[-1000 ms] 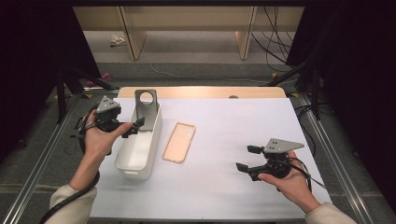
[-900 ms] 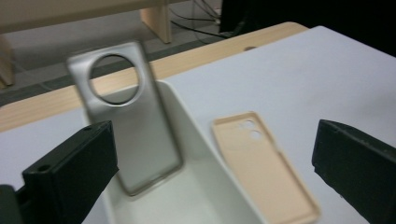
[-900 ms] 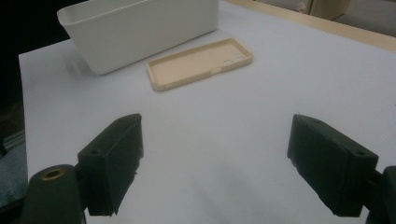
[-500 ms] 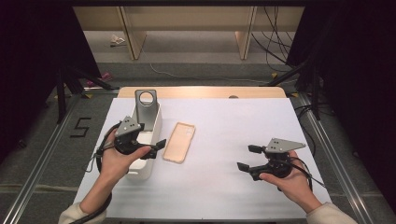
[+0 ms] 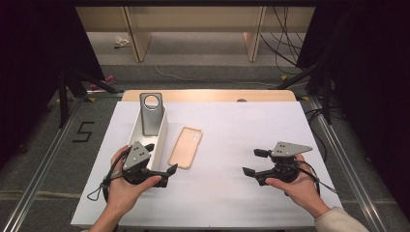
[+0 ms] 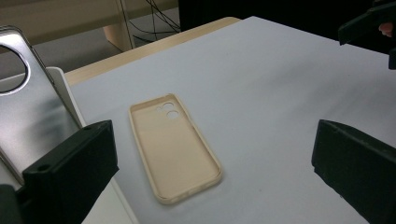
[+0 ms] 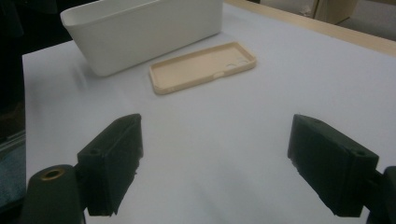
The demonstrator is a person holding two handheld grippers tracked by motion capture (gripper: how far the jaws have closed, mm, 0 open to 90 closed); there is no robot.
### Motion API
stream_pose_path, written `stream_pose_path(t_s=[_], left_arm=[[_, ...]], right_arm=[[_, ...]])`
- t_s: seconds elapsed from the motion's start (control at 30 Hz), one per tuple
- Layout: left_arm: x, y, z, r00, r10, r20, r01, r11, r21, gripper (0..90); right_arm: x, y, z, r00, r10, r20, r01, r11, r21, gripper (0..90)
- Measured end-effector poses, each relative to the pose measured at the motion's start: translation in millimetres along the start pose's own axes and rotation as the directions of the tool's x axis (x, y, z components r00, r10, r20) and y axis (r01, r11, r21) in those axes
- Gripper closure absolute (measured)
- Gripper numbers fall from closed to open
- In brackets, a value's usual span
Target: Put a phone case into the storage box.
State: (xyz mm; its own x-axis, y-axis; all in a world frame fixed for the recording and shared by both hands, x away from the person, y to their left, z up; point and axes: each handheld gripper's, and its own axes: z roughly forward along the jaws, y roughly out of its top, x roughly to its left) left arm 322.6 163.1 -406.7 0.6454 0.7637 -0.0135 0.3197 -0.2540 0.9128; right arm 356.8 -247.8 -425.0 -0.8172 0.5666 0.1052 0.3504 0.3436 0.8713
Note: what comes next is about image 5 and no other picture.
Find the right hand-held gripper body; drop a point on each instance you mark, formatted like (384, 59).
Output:
(283, 167)

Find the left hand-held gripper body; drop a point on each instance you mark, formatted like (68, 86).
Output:
(137, 161)

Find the white plastic container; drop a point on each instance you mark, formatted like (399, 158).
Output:
(162, 135)

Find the beige phone case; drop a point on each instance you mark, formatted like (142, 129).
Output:
(185, 148)

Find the person's right hand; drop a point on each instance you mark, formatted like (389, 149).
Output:
(301, 191)

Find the person's left hand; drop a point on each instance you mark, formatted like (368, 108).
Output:
(124, 193)

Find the white table mat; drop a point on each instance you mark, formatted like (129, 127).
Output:
(225, 135)

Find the dark round table grommet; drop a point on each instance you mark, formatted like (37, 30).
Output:
(241, 100)

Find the yellow tape piece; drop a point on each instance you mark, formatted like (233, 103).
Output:
(283, 77)
(304, 98)
(91, 99)

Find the pink object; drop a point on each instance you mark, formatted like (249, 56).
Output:
(109, 78)

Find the crumpled white paper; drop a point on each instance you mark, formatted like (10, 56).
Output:
(121, 41)

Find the black curtain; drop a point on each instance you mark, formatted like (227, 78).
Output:
(370, 64)
(25, 64)

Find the light wooden desk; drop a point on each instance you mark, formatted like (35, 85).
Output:
(193, 19)

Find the aluminium floor rail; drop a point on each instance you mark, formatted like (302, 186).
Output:
(351, 180)
(38, 180)

